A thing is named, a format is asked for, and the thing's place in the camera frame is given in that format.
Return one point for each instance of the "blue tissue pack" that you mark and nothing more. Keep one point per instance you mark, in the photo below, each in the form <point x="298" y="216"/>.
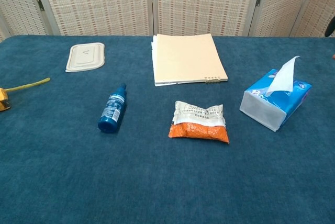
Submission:
<point x="272" y="109"/>

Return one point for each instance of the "white tissue sheet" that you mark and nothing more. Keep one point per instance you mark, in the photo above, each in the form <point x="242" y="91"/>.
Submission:
<point x="284" y="77"/>

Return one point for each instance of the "orange and silver snack bag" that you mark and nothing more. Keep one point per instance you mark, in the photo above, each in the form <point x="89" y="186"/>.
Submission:
<point x="199" y="127"/>

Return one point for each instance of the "beige spiral notebook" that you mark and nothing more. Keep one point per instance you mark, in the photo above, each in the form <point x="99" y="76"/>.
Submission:
<point x="187" y="59"/>

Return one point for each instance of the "blue spray bottle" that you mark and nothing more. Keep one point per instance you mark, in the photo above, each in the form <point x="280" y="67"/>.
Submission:
<point x="112" y="110"/>

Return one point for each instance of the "white container lid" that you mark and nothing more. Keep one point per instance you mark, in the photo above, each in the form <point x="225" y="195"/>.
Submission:
<point x="85" y="57"/>

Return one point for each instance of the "blue table cloth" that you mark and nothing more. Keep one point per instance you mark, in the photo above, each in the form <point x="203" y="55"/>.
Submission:
<point x="104" y="169"/>

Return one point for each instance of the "woven folding screen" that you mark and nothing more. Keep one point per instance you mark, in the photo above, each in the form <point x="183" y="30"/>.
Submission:
<point x="167" y="2"/>

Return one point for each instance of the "yellow tape measure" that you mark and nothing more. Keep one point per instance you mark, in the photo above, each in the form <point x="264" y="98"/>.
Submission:
<point x="15" y="89"/>

